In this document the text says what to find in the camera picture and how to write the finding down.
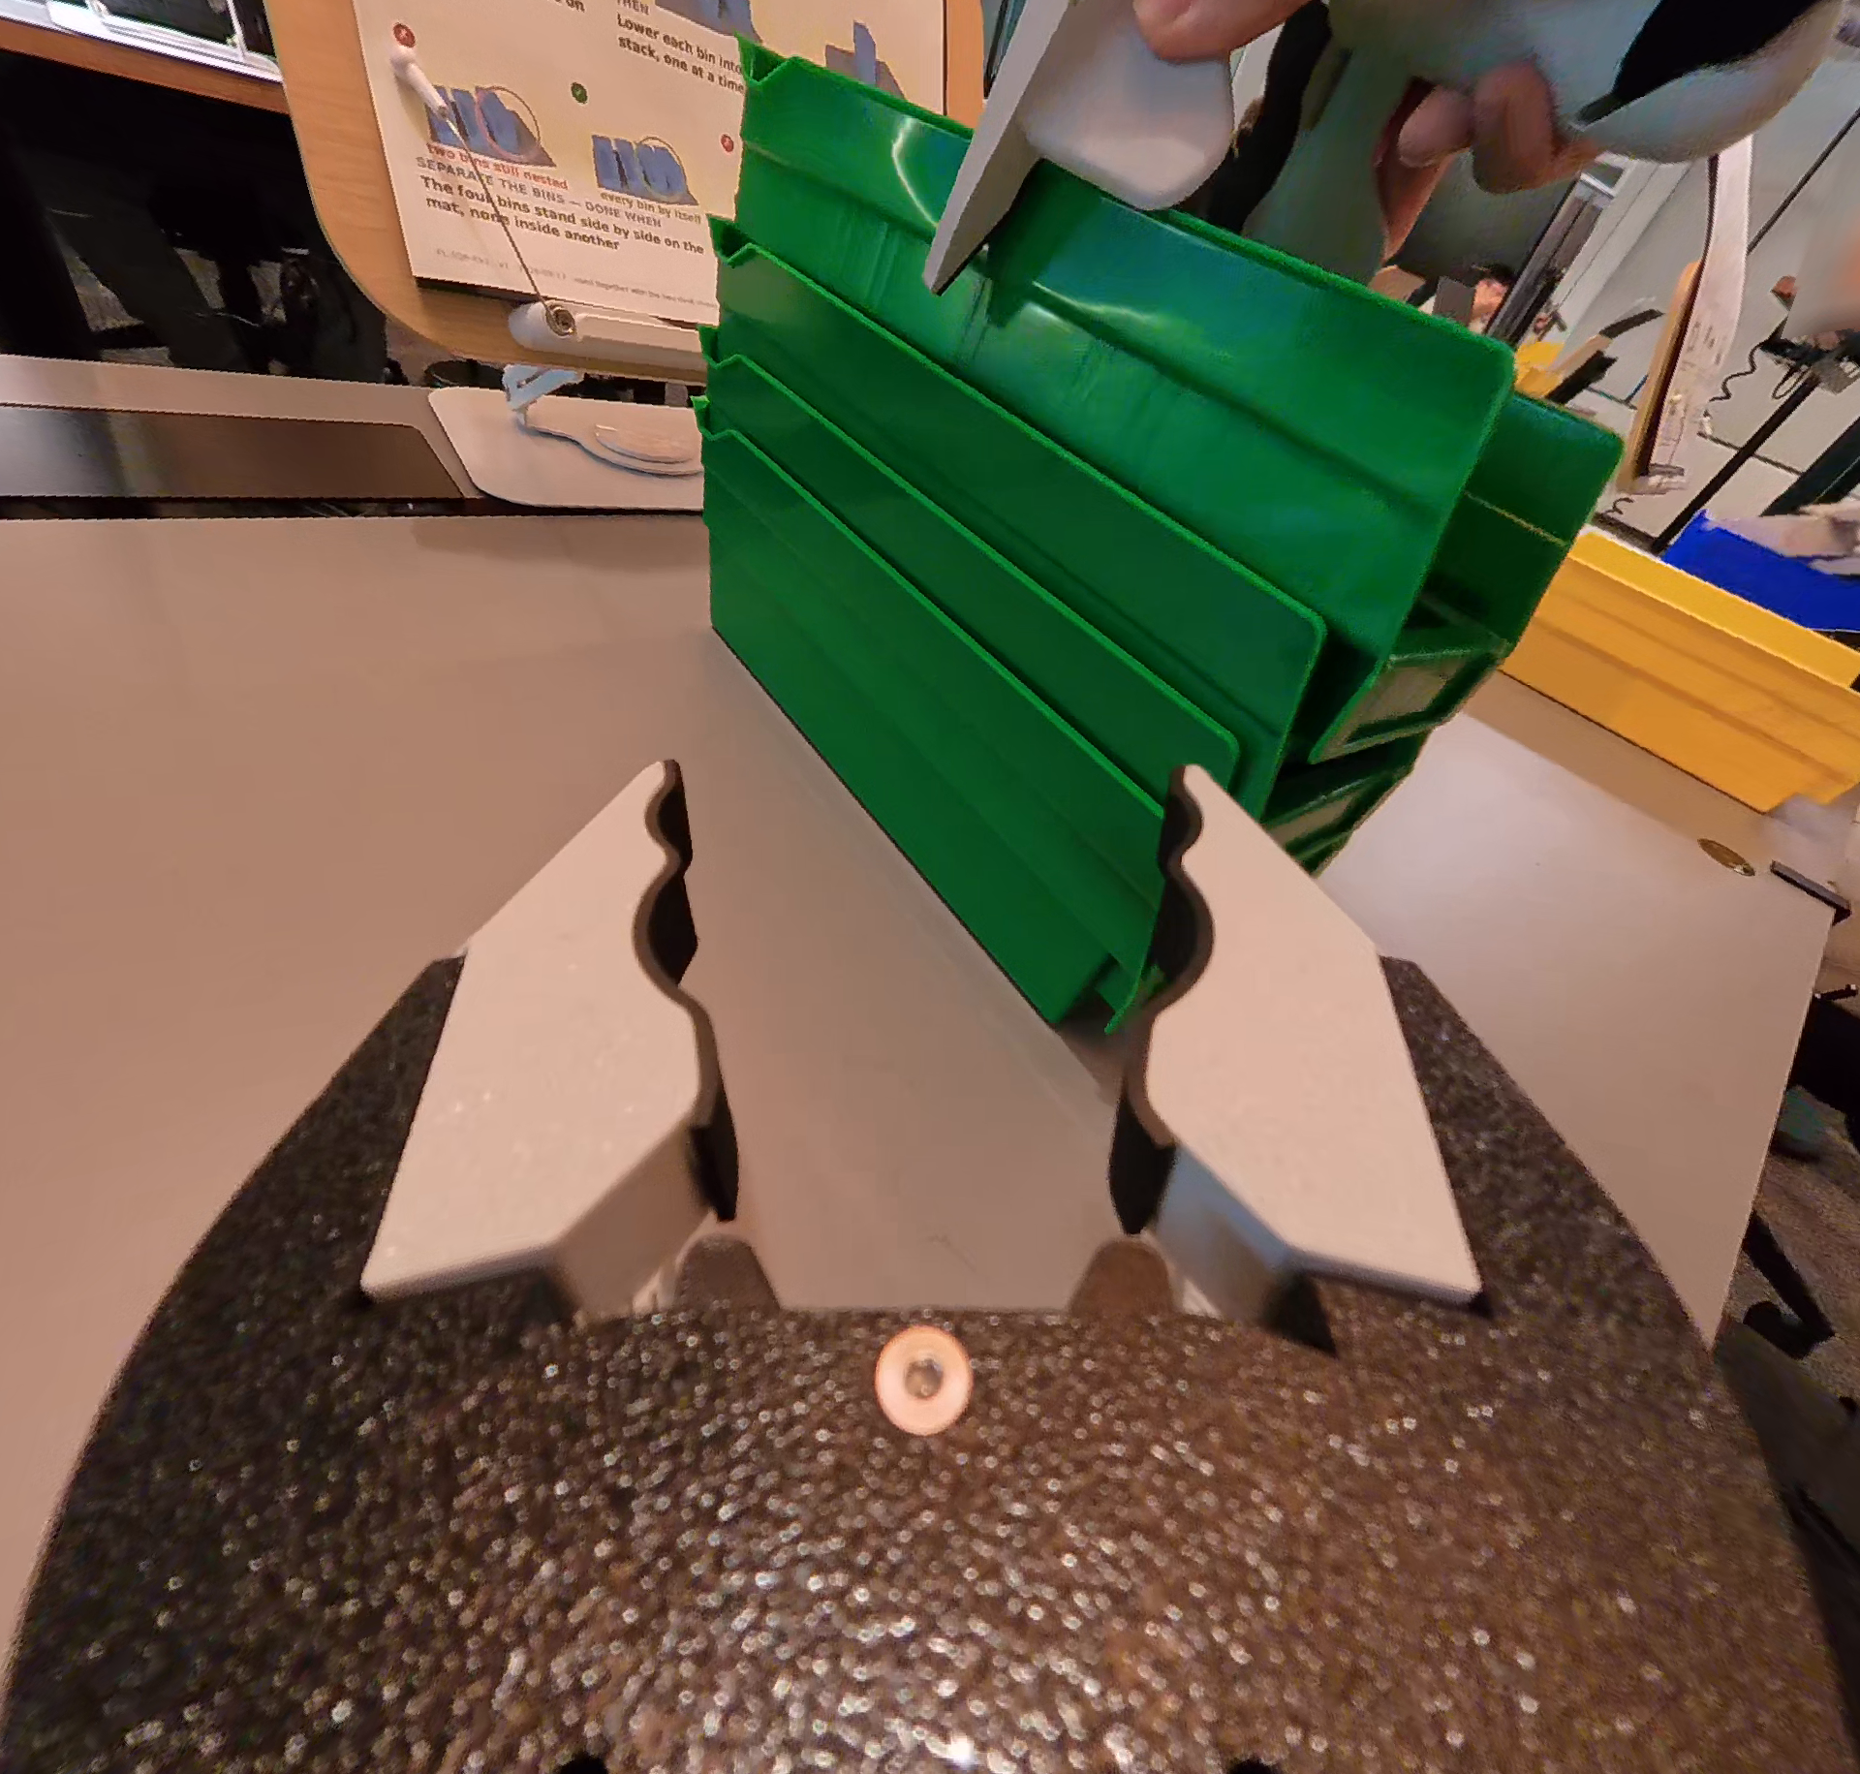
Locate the grey desk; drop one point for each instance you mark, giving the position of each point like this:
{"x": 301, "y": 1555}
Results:
{"x": 291, "y": 786}

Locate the wooden board stand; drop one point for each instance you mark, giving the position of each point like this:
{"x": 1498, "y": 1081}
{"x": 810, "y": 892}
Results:
{"x": 335, "y": 204}

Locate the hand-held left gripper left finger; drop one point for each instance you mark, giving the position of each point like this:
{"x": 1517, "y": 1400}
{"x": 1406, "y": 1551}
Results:
{"x": 531, "y": 1120}

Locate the blue plastic bin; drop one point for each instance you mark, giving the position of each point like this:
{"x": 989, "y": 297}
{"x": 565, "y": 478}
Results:
{"x": 1744, "y": 568}

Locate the wooden table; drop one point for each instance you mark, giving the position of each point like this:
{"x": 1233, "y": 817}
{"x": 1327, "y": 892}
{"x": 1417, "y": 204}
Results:
{"x": 146, "y": 66}

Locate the printed instruction sheet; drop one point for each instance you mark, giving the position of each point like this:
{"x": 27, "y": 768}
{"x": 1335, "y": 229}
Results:
{"x": 508, "y": 58}

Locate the white stand base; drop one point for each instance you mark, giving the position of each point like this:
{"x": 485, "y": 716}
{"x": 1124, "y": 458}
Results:
{"x": 480, "y": 460}

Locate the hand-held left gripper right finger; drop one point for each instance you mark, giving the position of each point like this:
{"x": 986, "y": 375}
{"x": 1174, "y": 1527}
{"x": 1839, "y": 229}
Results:
{"x": 1300, "y": 1120}

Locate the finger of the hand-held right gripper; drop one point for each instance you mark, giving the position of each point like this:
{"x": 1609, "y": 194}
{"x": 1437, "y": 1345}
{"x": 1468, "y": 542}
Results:
{"x": 1119, "y": 118}

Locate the green plastic bin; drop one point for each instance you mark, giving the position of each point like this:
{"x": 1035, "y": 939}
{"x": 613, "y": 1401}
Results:
{"x": 945, "y": 588}
{"x": 1018, "y": 510}
{"x": 1164, "y": 378}
{"x": 900, "y": 728}

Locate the yellow plastic bin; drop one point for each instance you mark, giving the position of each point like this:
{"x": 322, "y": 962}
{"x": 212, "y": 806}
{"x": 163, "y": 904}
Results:
{"x": 1670, "y": 670}

